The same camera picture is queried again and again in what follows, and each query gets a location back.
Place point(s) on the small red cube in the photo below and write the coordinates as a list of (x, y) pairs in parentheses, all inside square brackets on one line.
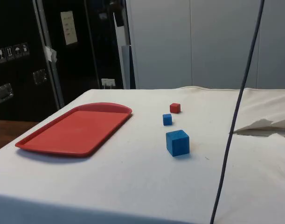
[(175, 108)]

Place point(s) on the white wall socket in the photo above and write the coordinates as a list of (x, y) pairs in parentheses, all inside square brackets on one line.
[(108, 82)]

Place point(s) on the black cabinet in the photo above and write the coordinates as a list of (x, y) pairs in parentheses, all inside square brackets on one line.
[(21, 88)]

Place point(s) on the pale lockers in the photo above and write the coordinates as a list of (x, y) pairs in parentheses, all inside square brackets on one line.
[(203, 46)]

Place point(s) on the small blue cube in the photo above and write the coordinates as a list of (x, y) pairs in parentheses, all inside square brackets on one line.
[(167, 119)]

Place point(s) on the large blue cube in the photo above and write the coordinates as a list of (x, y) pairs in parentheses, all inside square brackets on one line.
[(177, 143)]

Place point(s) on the red plastic tray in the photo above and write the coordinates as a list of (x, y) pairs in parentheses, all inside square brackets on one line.
[(74, 130)]

